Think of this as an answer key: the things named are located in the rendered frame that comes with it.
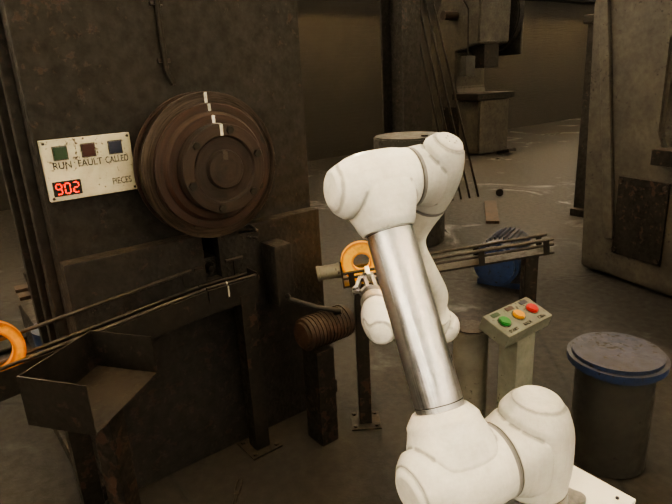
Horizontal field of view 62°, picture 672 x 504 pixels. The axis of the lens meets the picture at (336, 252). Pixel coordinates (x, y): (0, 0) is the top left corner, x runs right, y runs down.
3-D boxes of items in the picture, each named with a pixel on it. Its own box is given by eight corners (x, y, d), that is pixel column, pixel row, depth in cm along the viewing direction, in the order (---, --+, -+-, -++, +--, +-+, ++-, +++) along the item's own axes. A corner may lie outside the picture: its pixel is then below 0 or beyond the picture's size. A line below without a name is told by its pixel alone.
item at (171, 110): (146, 247, 180) (122, 96, 166) (271, 219, 207) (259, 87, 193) (153, 252, 175) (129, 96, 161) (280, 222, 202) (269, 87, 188)
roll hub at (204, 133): (183, 218, 175) (170, 127, 167) (260, 203, 191) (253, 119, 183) (190, 221, 171) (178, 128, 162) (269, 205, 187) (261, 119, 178)
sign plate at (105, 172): (49, 201, 168) (37, 140, 162) (135, 188, 183) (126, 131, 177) (51, 202, 166) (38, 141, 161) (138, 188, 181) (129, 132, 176)
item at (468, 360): (444, 451, 212) (446, 326, 197) (465, 438, 219) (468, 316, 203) (470, 467, 203) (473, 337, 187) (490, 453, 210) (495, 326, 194)
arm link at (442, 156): (431, 179, 139) (384, 186, 133) (456, 117, 126) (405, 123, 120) (459, 215, 131) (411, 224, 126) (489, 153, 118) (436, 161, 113)
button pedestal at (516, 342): (470, 472, 200) (475, 314, 182) (511, 444, 214) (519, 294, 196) (508, 496, 188) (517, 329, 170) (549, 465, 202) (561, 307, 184)
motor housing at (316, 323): (299, 436, 225) (289, 314, 209) (342, 415, 238) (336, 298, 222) (319, 452, 215) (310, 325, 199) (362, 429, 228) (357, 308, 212)
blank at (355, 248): (337, 243, 211) (338, 246, 208) (378, 236, 211) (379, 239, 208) (343, 281, 216) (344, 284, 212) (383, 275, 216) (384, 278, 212)
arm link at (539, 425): (587, 490, 119) (599, 402, 111) (521, 523, 111) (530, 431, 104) (531, 446, 133) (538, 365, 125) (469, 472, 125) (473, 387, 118)
